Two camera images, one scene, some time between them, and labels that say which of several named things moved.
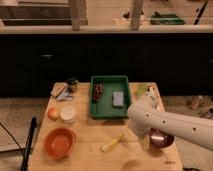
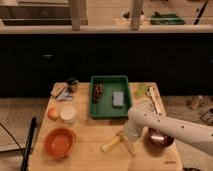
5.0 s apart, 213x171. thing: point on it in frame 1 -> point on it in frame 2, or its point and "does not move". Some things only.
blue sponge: [118, 99] does not move
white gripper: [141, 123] -> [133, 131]
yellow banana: [106, 146] does not move
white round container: [68, 114] does not move
